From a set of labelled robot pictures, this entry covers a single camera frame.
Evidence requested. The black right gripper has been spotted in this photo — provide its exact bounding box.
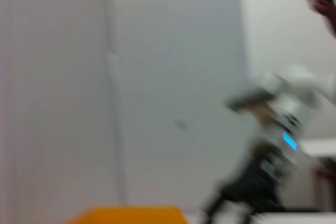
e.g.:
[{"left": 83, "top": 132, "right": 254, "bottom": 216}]
[{"left": 201, "top": 144, "right": 298, "bottom": 224}]

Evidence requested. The yellow plastic bin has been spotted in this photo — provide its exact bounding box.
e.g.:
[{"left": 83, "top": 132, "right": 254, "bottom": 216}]
[{"left": 62, "top": 205, "right": 190, "bottom": 224}]

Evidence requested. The white background table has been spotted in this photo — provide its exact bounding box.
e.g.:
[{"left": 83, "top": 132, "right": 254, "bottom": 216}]
[{"left": 298, "top": 138, "right": 336, "bottom": 158}]

